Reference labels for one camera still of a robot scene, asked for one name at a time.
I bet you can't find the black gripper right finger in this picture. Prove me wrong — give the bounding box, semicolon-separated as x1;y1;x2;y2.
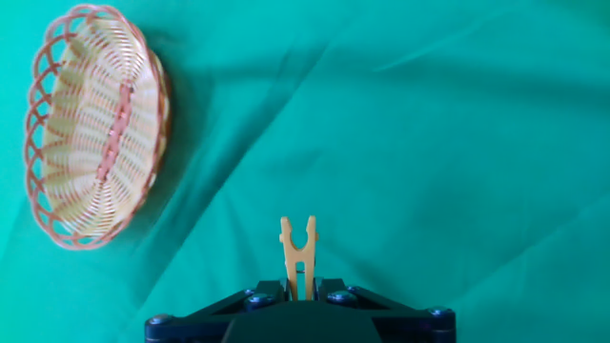
314;277;457;343

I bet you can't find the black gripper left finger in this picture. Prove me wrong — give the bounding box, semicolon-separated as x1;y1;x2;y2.
145;278;291;343

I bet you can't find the yellow plastic clamp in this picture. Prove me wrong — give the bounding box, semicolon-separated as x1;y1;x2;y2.
278;215;319;302

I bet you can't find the green cloth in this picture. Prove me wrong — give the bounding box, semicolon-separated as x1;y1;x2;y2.
0;0;610;343

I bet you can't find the yellow wicker basket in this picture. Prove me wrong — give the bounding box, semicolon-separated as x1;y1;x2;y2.
24;4;172;252

